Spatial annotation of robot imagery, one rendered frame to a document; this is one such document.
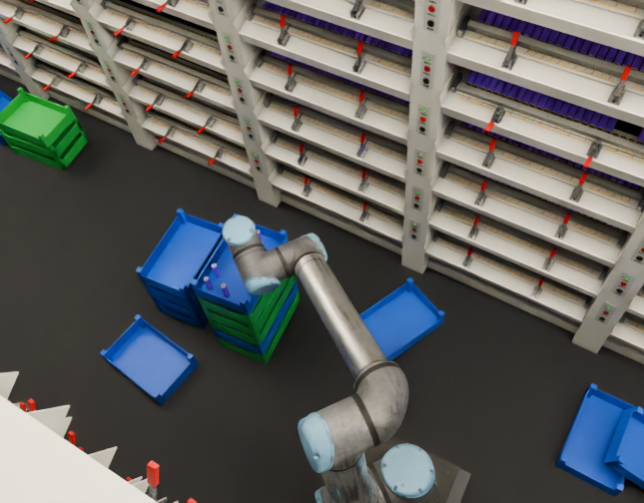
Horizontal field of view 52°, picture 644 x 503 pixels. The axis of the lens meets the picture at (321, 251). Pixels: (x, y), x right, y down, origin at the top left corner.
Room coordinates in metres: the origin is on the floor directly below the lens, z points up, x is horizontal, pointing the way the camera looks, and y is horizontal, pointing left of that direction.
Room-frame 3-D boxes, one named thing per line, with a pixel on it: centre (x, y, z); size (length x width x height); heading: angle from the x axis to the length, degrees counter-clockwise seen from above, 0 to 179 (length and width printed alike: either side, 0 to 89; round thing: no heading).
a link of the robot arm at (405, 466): (0.48, -0.15, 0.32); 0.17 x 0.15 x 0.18; 107
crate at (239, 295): (1.21, 0.27, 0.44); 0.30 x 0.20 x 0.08; 149
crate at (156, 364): (1.10, 0.69, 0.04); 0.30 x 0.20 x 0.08; 46
